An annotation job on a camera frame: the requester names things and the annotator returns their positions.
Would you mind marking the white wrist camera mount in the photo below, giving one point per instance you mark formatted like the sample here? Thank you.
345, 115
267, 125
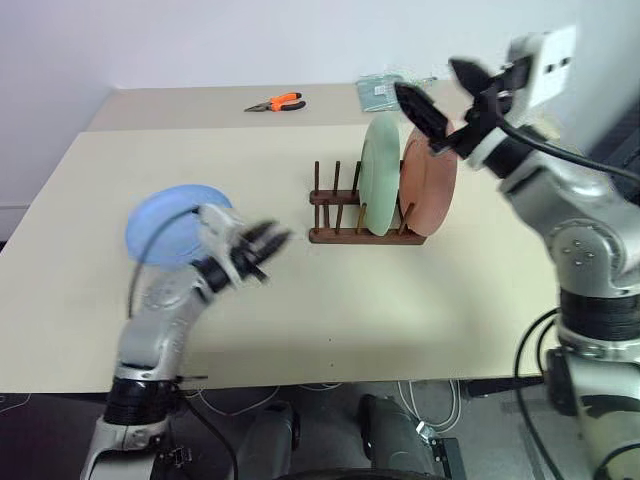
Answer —
216, 222
550, 60

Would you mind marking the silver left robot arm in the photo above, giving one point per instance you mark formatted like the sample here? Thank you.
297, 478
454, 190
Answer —
150, 340

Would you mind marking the black metal bracket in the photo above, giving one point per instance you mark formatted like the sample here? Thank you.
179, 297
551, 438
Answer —
447, 457

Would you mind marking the green plate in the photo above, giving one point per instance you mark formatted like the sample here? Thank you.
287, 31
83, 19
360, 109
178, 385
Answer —
380, 175

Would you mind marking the pink plate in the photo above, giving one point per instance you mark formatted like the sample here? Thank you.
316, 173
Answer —
430, 190

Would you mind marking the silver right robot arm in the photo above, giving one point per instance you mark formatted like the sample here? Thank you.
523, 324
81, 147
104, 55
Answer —
575, 200

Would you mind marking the dark wooden dish rack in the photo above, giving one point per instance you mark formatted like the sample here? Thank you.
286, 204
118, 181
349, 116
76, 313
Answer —
350, 236

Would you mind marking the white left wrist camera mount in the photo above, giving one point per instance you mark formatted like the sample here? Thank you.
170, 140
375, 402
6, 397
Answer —
216, 222

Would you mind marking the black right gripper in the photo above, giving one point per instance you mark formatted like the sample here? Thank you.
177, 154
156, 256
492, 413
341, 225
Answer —
487, 117

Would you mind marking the black table crossbar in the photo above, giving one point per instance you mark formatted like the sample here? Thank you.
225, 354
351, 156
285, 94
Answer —
500, 386

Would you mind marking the clear plastic bag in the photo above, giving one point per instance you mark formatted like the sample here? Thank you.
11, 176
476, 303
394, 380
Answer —
422, 80

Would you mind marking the blue plate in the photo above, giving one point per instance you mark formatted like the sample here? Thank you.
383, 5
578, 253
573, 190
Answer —
160, 205

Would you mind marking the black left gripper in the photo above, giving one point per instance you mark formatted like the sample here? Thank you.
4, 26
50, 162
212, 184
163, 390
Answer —
246, 260

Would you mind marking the dark grey rounded shape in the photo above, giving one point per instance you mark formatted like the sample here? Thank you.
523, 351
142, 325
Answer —
270, 440
390, 435

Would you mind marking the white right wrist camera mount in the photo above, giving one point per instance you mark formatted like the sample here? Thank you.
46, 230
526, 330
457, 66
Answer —
550, 60

